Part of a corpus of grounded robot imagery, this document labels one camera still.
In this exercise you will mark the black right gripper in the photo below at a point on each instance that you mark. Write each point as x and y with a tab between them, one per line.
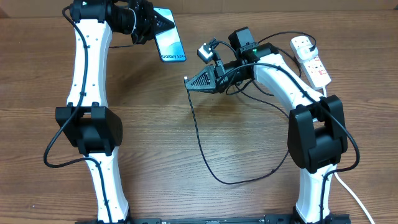
209	73

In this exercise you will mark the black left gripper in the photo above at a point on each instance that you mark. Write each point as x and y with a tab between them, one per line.
152	19

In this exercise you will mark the Samsung Galaxy smartphone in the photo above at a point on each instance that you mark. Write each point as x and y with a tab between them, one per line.
168	43

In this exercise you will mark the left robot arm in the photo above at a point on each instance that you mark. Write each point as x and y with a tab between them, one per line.
86	119

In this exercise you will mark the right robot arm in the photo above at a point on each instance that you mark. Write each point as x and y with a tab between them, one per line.
316	135

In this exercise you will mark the white charger plug adapter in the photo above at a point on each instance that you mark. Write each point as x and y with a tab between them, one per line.
305	53

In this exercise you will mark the white power strip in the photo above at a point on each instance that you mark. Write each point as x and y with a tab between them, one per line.
314	70

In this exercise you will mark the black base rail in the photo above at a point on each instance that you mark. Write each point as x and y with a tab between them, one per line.
205	221

